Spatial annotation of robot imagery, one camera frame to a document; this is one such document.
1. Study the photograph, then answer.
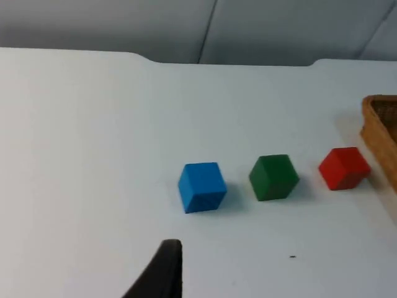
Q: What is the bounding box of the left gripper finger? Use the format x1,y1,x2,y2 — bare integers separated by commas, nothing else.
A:
122,238,184,298

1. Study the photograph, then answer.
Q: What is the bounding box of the blue cube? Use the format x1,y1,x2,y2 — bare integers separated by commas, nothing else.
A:
177,161,228,214

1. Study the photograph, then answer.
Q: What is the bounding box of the green cube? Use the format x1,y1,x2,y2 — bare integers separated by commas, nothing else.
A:
248,154,300,202

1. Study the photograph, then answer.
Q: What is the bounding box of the red cube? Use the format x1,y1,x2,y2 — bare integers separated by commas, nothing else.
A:
318,147,372,191

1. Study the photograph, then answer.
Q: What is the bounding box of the pale brown wicker basket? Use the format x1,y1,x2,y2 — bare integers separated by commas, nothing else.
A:
359,94,397,199

